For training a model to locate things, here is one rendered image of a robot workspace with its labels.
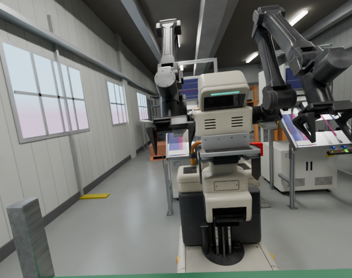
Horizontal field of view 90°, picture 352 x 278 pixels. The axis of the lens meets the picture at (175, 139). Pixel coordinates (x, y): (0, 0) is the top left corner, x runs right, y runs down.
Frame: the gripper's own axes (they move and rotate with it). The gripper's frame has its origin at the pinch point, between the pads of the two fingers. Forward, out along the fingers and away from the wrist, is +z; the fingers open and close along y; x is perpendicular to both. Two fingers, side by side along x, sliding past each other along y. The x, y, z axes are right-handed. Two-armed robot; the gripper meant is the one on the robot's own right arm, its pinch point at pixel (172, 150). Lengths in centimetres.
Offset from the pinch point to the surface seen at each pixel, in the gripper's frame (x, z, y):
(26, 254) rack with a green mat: -18.7, 19.6, -22.4
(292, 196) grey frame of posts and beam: 179, 22, 116
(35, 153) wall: 140, -45, -182
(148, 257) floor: 125, 63, -40
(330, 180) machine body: 205, 6, 181
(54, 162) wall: 172, -38, -182
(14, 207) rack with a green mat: -22.1, 12.3, -22.5
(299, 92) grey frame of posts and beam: 170, -106, 152
